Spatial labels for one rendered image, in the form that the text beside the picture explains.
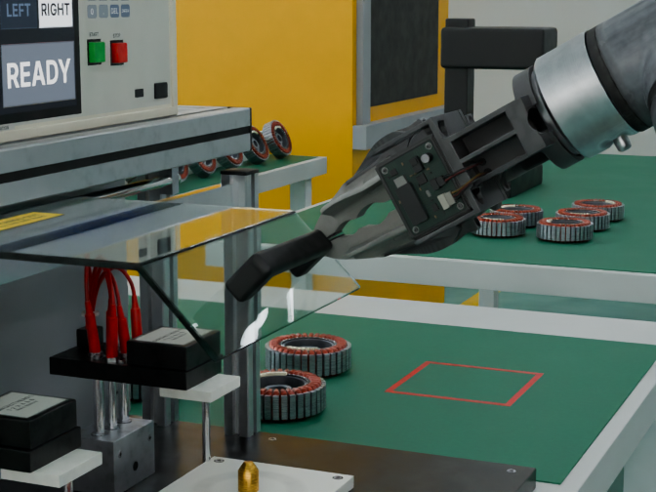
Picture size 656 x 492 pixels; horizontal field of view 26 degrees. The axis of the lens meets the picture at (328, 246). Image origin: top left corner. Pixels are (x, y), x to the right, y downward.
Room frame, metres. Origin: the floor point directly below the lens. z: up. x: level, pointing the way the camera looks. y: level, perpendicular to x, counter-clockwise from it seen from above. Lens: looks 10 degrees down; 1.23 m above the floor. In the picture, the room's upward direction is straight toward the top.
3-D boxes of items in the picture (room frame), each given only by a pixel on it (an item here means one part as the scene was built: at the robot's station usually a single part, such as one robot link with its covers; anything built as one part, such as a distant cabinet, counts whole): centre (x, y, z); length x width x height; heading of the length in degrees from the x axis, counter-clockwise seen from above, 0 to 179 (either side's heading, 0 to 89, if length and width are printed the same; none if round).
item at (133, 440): (1.31, 0.21, 0.80); 0.07 x 0.05 x 0.06; 157
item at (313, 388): (1.61, 0.06, 0.77); 0.11 x 0.11 x 0.04
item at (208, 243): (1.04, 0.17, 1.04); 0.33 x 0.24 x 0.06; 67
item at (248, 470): (1.25, 0.07, 0.80); 0.02 x 0.02 x 0.03
